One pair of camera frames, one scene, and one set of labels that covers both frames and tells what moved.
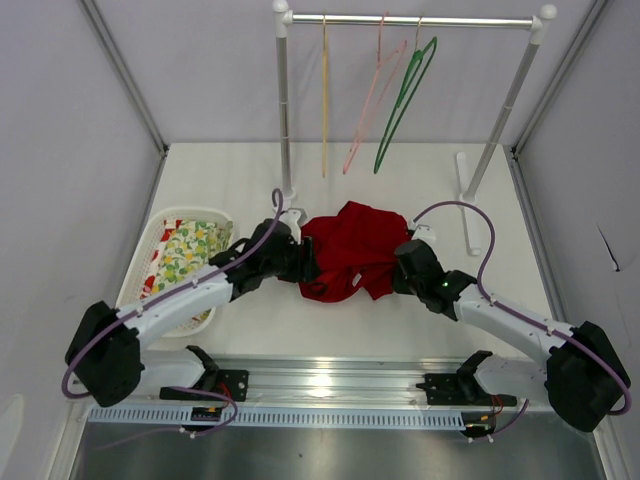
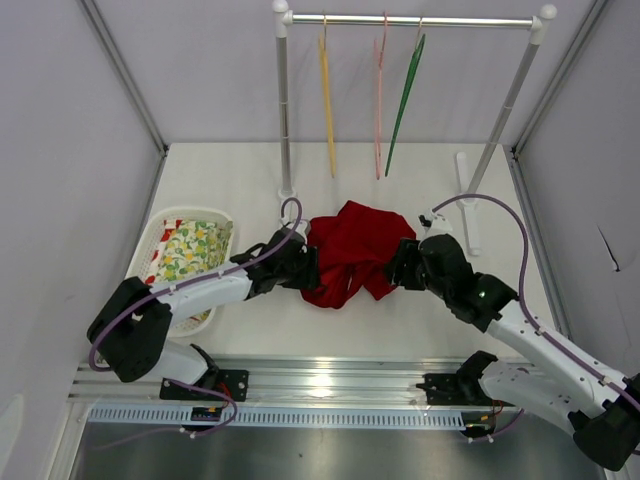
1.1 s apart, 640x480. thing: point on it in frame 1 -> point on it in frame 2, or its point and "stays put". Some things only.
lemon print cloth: [184, 250] stays put
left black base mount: [234, 383] stays put
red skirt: [355, 252] stays put
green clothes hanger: [414, 63] -> [414, 65]
